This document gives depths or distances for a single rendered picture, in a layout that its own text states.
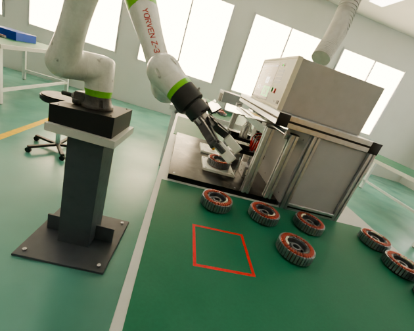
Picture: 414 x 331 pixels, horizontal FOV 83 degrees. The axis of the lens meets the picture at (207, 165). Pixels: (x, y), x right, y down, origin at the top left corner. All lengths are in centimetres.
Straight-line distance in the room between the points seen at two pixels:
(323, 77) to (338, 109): 15
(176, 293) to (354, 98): 96
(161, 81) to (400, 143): 783
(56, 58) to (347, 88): 116
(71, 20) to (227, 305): 104
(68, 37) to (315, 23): 576
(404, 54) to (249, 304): 735
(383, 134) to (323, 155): 685
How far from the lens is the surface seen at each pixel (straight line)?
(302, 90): 103
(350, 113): 115
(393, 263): 105
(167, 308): 51
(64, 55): 117
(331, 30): 250
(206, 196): 80
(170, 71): 77
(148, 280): 54
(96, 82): 127
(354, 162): 111
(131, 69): 591
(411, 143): 851
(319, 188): 108
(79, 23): 111
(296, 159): 100
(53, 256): 162
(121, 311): 50
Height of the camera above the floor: 116
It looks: 20 degrees down
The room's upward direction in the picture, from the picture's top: 18 degrees clockwise
